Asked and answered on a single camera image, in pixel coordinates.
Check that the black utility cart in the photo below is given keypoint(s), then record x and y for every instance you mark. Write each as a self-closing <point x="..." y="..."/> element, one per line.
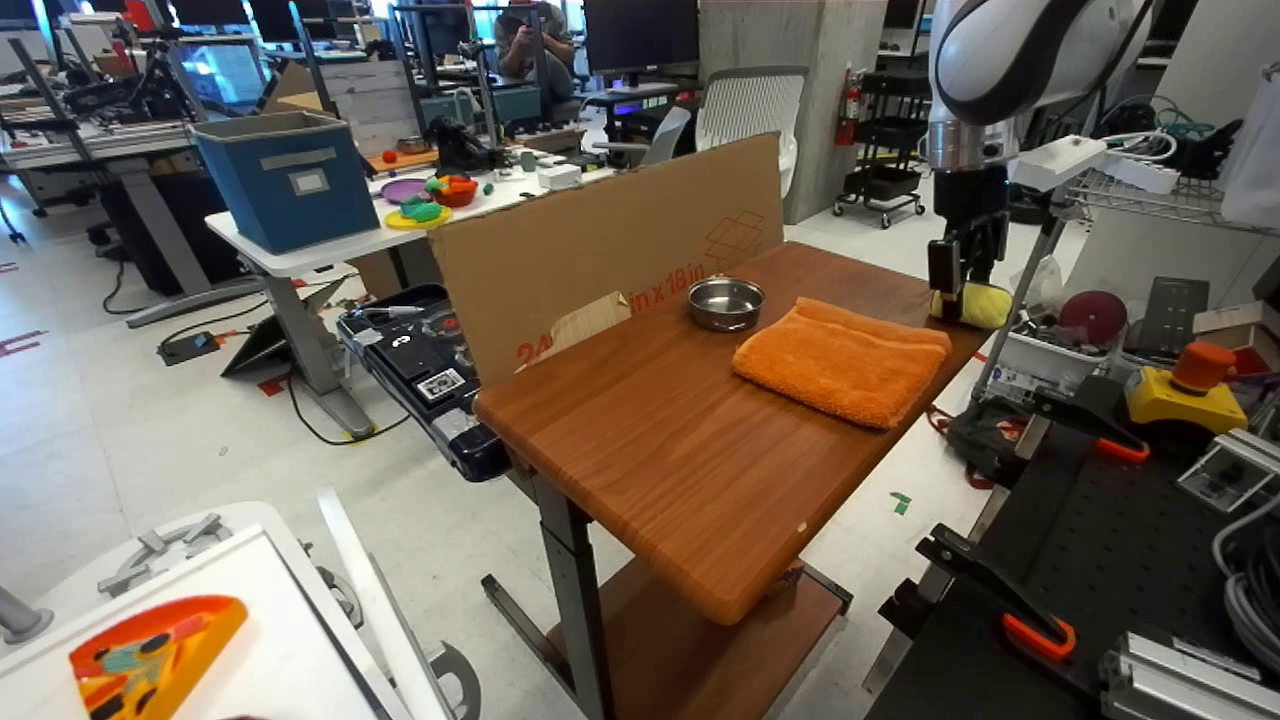
<point x="885" y="150"/>

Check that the black hard case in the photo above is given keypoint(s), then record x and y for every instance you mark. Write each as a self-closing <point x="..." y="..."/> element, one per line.
<point x="425" y="370"/>

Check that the maroon disc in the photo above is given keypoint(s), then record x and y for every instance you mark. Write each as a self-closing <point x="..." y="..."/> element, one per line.
<point x="1093" y="318"/>

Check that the red bowl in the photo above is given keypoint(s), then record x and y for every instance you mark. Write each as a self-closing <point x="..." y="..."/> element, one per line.
<point x="456" y="192"/>

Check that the yellow plate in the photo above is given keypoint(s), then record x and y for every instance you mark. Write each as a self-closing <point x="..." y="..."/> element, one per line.
<point x="415" y="220"/>

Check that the aluminium extrusion bar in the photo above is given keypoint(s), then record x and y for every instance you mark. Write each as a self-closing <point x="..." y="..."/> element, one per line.
<point x="1180" y="685"/>

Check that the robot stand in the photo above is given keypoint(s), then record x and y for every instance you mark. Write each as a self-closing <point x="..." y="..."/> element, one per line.
<point x="1080" y="560"/>

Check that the yellow emergency stop button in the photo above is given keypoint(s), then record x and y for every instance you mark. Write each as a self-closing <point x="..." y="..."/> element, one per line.
<point x="1185" y="395"/>

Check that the white plastic bin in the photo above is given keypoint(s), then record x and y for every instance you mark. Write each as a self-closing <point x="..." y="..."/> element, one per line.
<point x="1050" y="360"/>

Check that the person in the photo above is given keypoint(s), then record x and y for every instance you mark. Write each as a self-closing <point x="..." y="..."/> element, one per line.
<point x="530" y="40"/>

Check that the silver metal bracket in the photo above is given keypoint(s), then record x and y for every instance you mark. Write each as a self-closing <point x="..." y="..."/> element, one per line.
<point x="1230" y="470"/>

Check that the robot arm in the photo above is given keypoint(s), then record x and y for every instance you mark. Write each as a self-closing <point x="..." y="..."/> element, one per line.
<point x="1000" y="60"/>

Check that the white mesh office chair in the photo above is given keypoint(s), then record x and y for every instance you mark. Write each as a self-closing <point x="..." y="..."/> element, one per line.
<point x="750" y="115"/>

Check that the white power strip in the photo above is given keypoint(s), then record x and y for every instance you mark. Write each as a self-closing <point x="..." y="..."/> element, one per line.
<point x="1140" y="175"/>

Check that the white machine with frame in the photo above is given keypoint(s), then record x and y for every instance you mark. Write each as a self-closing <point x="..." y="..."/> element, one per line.
<point x="250" y="640"/>

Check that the red fire extinguisher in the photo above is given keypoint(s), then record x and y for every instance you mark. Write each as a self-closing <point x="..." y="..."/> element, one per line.
<point x="851" y="105"/>

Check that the blue storage bin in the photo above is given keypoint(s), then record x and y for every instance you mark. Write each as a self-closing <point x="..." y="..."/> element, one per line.
<point x="290" y="185"/>

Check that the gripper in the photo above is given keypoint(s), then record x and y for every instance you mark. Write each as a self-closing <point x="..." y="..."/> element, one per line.
<point x="975" y="200"/>

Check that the black power brick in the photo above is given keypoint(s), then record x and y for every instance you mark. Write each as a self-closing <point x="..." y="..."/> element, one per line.
<point x="190" y="347"/>

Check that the black clamp with orange tips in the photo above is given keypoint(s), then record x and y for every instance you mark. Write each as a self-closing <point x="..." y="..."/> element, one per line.
<point x="1085" y="420"/>
<point x="1000" y="600"/>

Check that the small metal pot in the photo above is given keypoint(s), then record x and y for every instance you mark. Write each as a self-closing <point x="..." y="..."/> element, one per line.
<point x="725" y="303"/>

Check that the brown cardboard sheet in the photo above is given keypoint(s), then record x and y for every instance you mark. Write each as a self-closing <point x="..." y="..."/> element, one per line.
<point x="610" y="240"/>

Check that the purple plate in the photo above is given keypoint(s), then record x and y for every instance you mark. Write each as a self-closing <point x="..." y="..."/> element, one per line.
<point x="403" y="190"/>

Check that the black flat panel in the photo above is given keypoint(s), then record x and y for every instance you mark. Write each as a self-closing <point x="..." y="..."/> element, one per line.
<point x="1172" y="315"/>

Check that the black monitor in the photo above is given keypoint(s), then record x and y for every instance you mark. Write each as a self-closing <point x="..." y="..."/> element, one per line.
<point x="640" y="35"/>

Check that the white table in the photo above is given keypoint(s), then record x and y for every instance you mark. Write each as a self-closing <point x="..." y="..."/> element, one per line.
<point x="330" y="250"/>

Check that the orange folded towel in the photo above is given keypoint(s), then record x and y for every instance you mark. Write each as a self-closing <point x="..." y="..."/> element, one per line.
<point x="842" y="360"/>

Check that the white small box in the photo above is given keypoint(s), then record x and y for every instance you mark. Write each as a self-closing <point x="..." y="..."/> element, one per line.
<point x="558" y="176"/>

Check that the grey desk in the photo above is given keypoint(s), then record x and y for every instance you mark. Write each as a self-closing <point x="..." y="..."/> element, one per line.
<point x="130" y="170"/>

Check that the yellow brown soft object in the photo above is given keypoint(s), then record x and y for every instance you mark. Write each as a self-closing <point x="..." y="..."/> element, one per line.
<point x="985" y="305"/>

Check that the orange patterned wedge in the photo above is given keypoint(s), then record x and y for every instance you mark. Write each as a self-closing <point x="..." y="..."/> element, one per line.
<point x="150" y="655"/>

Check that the green toy vegetable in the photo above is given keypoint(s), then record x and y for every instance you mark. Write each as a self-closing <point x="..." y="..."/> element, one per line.
<point x="422" y="211"/>

